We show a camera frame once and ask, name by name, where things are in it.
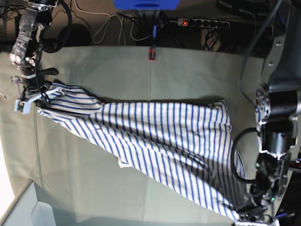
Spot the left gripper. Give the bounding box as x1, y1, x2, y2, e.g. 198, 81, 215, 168
235, 183, 282, 226

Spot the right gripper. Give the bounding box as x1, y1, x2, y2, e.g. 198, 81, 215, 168
11, 76, 65, 114

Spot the blue white striped t-shirt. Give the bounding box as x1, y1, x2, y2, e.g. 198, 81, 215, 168
38, 84, 248, 221

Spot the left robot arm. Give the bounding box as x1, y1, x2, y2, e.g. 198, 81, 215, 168
230, 0, 301, 226

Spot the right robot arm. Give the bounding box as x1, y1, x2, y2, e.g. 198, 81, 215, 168
9, 0, 72, 114

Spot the black round stool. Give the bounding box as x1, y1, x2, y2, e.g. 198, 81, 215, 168
63, 24, 91, 47

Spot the green table cloth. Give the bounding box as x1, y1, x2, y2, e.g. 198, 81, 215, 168
0, 46, 255, 226

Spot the white plastic bin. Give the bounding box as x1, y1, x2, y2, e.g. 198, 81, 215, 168
0, 179, 56, 226

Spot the red black centre clamp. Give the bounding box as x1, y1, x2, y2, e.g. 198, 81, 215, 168
148, 48, 156, 61

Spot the white power strip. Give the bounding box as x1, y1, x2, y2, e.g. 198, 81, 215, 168
177, 18, 230, 30

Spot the white looped cable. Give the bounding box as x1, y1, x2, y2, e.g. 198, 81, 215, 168
93, 0, 155, 46

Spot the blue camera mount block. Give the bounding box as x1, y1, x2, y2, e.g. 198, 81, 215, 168
113, 0, 180, 10

